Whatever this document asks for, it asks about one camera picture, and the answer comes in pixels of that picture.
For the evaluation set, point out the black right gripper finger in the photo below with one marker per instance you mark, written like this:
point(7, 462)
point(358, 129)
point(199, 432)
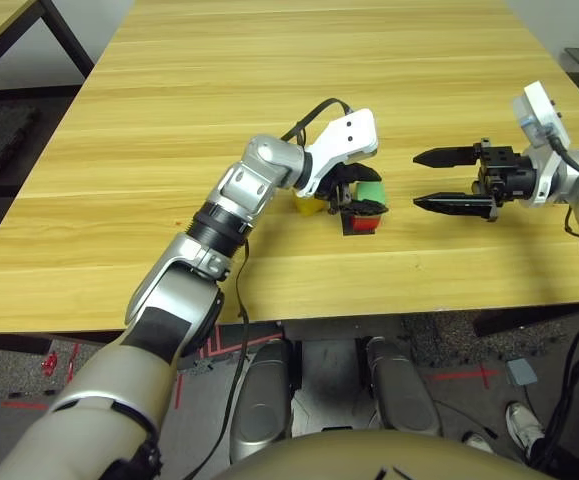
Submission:
point(449, 156)
point(459, 204)

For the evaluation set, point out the small red floor object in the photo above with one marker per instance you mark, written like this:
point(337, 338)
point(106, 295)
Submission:
point(49, 364)

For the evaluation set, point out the red wooden block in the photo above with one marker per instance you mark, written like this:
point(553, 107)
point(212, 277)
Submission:
point(366, 225)

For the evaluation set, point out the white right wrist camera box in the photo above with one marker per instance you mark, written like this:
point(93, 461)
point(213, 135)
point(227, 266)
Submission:
point(544, 112)

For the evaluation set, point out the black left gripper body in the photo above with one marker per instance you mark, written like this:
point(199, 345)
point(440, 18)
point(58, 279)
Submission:
point(336, 185)

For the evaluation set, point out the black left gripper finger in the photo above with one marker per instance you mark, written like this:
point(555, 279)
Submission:
point(366, 207)
point(366, 174)

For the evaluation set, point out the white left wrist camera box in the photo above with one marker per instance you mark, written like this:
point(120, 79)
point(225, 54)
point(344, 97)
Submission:
point(344, 137)

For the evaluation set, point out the grey foot pedal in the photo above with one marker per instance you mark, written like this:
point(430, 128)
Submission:
point(522, 371)

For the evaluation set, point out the black square marker pad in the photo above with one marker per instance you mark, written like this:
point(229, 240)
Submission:
point(346, 225)

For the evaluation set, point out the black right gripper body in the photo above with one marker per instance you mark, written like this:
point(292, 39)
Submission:
point(506, 175)

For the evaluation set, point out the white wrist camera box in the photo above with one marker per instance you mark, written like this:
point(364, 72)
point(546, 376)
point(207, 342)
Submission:
point(344, 137)
point(544, 112)

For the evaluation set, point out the dark grey robot left leg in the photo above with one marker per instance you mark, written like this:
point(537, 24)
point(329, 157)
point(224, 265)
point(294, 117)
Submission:
point(261, 400)

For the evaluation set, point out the dark grey robot right leg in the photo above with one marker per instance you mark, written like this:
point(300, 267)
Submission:
point(401, 390)

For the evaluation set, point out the dark grey robot leg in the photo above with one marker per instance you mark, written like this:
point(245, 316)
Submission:
point(401, 390)
point(261, 400)

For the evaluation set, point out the yellow wooden block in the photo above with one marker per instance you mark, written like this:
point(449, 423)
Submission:
point(309, 207)

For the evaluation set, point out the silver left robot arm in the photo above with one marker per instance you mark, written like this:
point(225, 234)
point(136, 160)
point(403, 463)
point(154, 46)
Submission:
point(169, 300)

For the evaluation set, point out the white sneaker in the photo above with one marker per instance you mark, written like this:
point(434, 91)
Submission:
point(478, 442)
point(525, 427)

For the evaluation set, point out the green wooden block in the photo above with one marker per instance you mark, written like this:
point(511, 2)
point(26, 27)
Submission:
point(371, 192)

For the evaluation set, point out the beige robot torso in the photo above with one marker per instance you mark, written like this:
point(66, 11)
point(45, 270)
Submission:
point(369, 457)

